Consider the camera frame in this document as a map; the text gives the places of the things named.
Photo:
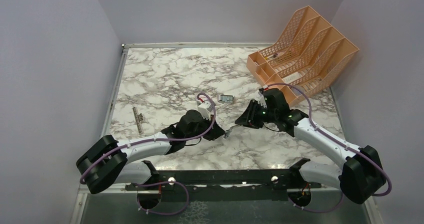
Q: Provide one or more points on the staple box tray with staples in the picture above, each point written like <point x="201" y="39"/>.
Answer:
<point x="222" y="98"/>

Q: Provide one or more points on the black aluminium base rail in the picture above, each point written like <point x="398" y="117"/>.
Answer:
<point x="223" y="185"/>

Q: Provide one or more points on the metal stapler magazine rail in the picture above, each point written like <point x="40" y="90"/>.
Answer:
<point x="139" y="119"/>

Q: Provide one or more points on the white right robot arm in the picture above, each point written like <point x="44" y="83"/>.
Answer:
<point x="357" y="172"/>

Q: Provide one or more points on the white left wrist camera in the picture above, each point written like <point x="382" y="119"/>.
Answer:
<point x="205" y="108"/>

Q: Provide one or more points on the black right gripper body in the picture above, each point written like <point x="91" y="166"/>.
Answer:
<point x="269" y="116"/>

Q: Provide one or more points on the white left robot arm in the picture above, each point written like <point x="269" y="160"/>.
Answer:
<point x="110" y="161"/>

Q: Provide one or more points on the peach plastic desk organizer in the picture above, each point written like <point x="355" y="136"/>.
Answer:
<point x="309" y="54"/>

